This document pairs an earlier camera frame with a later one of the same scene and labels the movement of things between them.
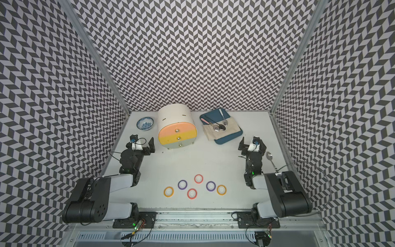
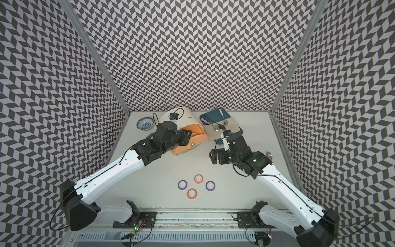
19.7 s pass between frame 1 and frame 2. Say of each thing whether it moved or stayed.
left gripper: moved
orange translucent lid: moved
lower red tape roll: stayed
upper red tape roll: stayed
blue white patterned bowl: stayed
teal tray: stayed
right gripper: moved
